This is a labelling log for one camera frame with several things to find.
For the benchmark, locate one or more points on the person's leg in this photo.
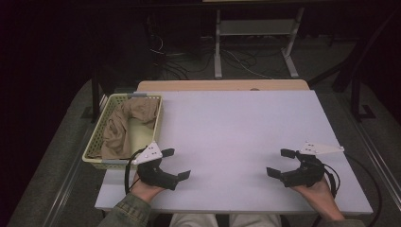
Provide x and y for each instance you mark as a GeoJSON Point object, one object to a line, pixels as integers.
{"type": "Point", "coordinates": [192, 220]}
{"type": "Point", "coordinates": [255, 220]}

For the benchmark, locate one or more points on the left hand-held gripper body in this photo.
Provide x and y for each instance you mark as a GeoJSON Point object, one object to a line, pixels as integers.
{"type": "Point", "coordinates": [154, 175]}

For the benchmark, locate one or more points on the white metal table frame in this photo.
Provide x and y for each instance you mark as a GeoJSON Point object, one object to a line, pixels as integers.
{"type": "Point", "coordinates": [257, 27]}

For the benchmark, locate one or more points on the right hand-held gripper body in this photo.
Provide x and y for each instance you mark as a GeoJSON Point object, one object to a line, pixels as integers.
{"type": "Point", "coordinates": [307, 175]}

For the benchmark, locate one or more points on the person's right hand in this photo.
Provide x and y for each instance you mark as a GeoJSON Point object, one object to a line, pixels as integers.
{"type": "Point", "coordinates": [318, 197]}

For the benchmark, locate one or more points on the yellow plastic basket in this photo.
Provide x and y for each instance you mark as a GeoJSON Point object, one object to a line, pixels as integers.
{"type": "Point", "coordinates": [94, 143]}

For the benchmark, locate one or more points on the khaki pants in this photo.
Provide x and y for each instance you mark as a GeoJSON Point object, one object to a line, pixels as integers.
{"type": "Point", "coordinates": [118, 134]}

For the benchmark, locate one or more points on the person's left leg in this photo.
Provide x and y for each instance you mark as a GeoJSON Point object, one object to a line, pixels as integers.
{"type": "Point", "coordinates": [192, 220]}

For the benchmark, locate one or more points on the person's right leg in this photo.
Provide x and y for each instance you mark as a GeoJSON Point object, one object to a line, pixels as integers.
{"type": "Point", "coordinates": [255, 220]}

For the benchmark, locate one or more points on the person's left hand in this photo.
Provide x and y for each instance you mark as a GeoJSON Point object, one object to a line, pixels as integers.
{"type": "Point", "coordinates": [145, 190]}

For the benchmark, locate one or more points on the black metal stand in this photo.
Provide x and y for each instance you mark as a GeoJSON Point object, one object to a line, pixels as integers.
{"type": "Point", "coordinates": [95, 94]}
{"type": "Point", "coordinates": [356, 94]}

